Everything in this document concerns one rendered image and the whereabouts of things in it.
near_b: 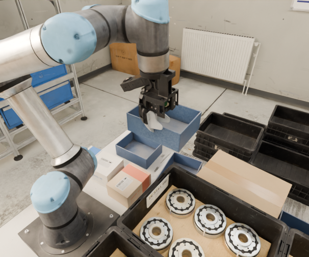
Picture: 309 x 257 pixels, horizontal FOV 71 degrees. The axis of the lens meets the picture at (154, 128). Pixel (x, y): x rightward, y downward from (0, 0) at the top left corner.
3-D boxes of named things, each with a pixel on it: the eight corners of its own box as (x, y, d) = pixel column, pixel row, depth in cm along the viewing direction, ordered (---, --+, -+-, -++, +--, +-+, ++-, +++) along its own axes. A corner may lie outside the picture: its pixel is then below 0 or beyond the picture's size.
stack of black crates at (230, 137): (188, 173, 180) (195, 129, 153) (203, 152, 199) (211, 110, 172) (236, 196, 162) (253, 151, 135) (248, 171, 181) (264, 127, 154)
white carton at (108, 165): (77, 173, 107) (73, 159, 102) (94, 158, 115) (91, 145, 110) (109, 189, 99) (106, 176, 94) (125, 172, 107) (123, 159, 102)
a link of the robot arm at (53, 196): (32, 223, 71) (16, 195, 63) (57, 191, 82) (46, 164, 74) (65, 231, 68) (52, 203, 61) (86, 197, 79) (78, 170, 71)
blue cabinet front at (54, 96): (8, 129, 198) (-22, 70, 164) (72, 97, 246) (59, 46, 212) (10, 130, 197) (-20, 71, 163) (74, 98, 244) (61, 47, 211)
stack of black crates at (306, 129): (252, 163, 188) (268, 121, 161) (260, 145, 208) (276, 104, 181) (304, 184, 170) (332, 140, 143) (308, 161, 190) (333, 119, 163)
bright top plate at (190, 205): (160, 201, 76) (160, 200, 76) (178, 184, 82) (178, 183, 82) (182, 220, 71) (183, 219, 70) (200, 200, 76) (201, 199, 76)
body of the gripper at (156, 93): (163, 121, 56) (162, 79, 48) (137, 110, 60) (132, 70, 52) (178, 106, 61) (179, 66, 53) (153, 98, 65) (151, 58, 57)
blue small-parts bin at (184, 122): (127, 130, 75) (126, 112, 71) (152, 111, 85) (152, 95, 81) (178, 152, 66) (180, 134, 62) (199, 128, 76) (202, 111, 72)
